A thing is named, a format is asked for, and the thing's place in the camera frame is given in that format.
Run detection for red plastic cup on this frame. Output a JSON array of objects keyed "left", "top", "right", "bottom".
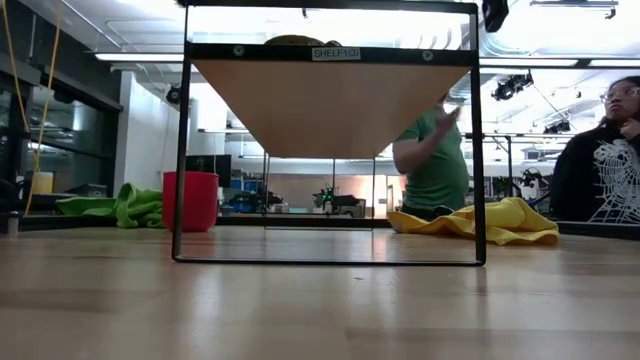
[{"left": 162, "top": 171, "right": 220, "bottom": 233}]

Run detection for white shelf label sticker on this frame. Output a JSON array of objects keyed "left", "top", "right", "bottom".
[{"left": 311, "top": 46, "right": 362, "bottom": 62}]

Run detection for black metal shelf wooden board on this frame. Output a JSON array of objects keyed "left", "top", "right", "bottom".
[{"left": 170, "top": 0, "right": 487, "bottom": 267}]

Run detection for background robot with green light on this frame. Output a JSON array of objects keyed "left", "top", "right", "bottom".
[{"left": 312, "top": 185, "right": 367, "bottom": 218}]

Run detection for blue storage bins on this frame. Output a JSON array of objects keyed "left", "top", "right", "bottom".
[{"left": 229, "top": 178, "right": 265, "bottom": 214}]

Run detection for black monitor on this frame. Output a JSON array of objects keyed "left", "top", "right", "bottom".
[{"left": 187, "top": 154, "right": 233, "bottom": 189}]

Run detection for person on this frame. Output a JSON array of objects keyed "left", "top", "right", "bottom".
[
  {"left": 392, "top": 92, "right": 472, "bottom": 221},
  {"left": 548, "top": 74, "right": 640, "bottom": 225}
]

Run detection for green cloth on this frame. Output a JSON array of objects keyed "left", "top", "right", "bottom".
[{"left": 55, "top": 182, "right": 165, "bottom": 230}]

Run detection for yellow cloth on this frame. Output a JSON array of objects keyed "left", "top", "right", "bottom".
[{"left": 387, "top": 196, "right": 560, "bottom": 247}]

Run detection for long ceiling light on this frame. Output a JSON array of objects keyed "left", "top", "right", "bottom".
[
  {"left": 94, "top": 52, "right": 186, "bottom": 64},
  {"left": 478, "top": 57, "right": 581, "bottom": 68}
]

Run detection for yellow bucket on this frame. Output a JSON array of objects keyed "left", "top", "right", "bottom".
[{"left": 30, "top": 171, "right": 54, "bottom": 195}]

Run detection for black table edge rail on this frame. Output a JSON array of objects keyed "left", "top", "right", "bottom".
[{"left": 0, "top": 212, "right": 640, "bottom": 241}]

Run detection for black overhead camera rig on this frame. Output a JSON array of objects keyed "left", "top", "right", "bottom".
[{"left": 492, "top": 72, "right": 534, "bottom": 102}]

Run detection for small black overhead camera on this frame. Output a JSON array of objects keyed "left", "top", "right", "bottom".
[{"left": 543, "top": 119, "right": 572, "bottom": 135}]

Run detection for yellow cord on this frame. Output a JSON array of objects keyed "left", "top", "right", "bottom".
[
  {"left": 0, "top": 0, "right": 31, "bottom": 135},
  {"left": 23, "top": 0, "right": 64, "bottom": 217}
]

